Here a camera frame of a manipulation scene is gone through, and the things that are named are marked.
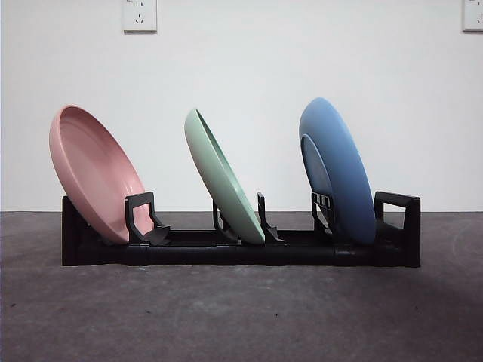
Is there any green round plate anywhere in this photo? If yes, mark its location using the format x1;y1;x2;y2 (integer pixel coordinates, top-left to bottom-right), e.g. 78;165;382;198
183;107;266;244

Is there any blue round plate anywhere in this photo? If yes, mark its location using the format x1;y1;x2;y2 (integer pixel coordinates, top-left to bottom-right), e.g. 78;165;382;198
299;97;377;244

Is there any pink round plate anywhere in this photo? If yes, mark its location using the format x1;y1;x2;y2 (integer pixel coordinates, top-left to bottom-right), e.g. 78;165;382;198
48;105;147;244

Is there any black plastic dish rack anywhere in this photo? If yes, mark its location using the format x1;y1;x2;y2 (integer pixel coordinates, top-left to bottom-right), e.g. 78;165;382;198
61;191;422;268

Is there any white wall socket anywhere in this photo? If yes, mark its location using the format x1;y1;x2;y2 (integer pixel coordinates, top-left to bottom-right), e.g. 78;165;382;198
462;0;483;32
122;0;158;33

